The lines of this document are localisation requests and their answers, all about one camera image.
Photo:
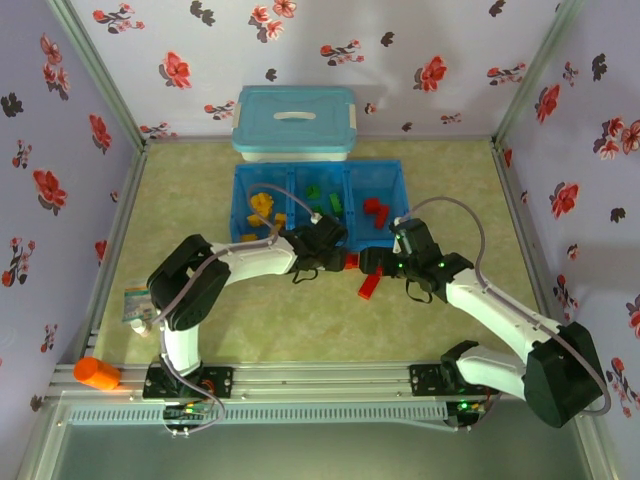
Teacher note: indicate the small orange lego brick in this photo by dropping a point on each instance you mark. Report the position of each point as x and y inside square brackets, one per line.
[269, 206]
[280, 218]

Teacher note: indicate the long green lego brick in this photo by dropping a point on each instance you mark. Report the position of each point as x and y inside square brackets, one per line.
[334, 202]

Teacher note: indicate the long yellow lego brick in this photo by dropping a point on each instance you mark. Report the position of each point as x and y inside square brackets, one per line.
[248, 237]

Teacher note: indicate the yellow square lego brick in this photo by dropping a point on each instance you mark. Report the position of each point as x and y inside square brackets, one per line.
[255, 220]

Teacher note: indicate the yellow rounded lego brick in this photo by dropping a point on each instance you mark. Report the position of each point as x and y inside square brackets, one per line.
[259, 200]

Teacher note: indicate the long red lego brick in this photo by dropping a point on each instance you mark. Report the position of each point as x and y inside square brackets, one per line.
[370, 287]

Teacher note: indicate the blue plastic sorting bin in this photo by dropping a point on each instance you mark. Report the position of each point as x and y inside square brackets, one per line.
[325, 177]
[380, 182]
[245, 180]

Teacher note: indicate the light blue lidded storage box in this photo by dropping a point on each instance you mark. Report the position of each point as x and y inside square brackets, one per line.
[295, 122]

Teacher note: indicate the base controller board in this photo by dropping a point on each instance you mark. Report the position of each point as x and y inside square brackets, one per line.
[467, 411]
[185, 413]

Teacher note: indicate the small labelled bottle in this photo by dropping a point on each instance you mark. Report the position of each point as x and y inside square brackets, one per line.
[136, 305]

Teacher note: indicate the orange plastic cylinder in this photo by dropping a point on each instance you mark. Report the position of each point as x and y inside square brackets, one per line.
[97, 374]

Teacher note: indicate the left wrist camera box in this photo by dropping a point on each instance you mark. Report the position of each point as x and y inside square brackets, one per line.
[330, 230]

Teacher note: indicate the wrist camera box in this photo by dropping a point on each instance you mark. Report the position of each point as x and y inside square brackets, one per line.
[330, 230]
[415, 237]

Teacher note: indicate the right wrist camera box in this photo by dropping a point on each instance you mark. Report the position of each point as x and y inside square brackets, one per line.
[415, 237]

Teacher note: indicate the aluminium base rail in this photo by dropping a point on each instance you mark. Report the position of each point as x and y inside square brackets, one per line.
[320, 382]

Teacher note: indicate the aluminium table edge rail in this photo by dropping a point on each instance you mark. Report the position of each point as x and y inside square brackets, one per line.
[507, 180]
[131, 180]

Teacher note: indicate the aluminium frame post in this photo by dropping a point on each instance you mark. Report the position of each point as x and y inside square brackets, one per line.
[537, 75]
[100, 75]

